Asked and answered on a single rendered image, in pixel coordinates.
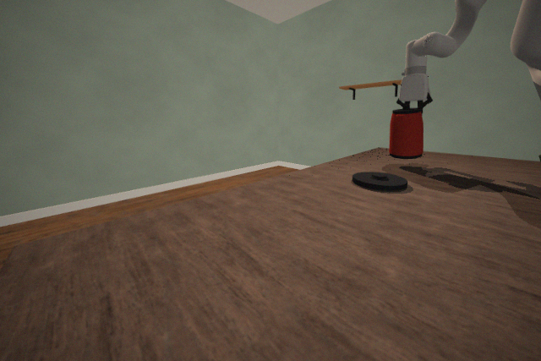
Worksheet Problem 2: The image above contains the red electric kettle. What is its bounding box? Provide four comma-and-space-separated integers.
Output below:
389, 105, 424, 159

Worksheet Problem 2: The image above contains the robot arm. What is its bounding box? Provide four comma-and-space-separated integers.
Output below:
402, 0, 541, 101

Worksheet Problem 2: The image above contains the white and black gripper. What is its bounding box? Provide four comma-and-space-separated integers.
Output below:
396, 74, 433, 111

